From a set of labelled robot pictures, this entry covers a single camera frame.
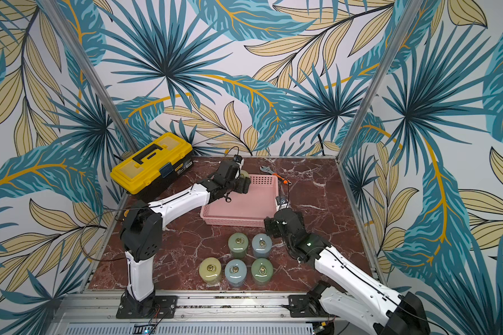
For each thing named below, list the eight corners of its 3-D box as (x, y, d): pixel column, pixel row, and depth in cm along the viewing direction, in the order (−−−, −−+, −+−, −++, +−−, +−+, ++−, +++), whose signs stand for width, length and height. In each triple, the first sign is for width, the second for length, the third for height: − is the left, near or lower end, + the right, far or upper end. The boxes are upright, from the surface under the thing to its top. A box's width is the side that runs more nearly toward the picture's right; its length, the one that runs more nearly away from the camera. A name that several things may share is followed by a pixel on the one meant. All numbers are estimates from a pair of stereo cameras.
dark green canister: (229, 258, 86) (227, 250, 79) (230, 241, 91) (228, 232, 83) (248, 258, 87) (248, 250, 79) (248, 241, 91) (248, 232, 83)
